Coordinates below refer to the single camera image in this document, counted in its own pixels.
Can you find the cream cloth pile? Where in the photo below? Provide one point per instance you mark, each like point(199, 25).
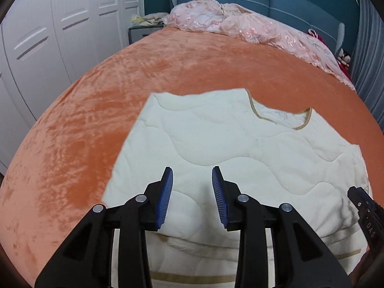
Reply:
point(150, 19)

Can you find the red cloth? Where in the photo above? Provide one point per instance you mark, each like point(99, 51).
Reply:
point(344, 70)

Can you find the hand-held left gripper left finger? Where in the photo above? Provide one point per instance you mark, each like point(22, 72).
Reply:
point(164, 198)

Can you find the blue padded headboard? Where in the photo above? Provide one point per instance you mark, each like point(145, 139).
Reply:
point(300, 0)

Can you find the grey nightstand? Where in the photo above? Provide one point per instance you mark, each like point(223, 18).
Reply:
point(141, 34)

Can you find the cream quilted garment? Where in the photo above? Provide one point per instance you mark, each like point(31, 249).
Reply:
point(228, 144)

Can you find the plush toy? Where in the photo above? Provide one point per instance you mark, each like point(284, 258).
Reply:
point(344, 56)

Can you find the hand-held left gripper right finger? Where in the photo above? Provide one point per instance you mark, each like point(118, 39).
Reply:
point(220, 198)

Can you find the grey curtain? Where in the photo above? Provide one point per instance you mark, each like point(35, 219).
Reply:
point(367, 51)

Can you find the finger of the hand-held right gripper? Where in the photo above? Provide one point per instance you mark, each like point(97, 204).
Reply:
point(358, 197)

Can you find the pink floral quilt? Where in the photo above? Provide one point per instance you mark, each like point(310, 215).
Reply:
point(255, 27)

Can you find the orange velvet bed blanket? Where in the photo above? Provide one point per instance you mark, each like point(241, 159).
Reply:
point(90, 111)

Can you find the white panelled wardrobe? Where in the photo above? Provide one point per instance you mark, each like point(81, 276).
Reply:
point(45, 36)

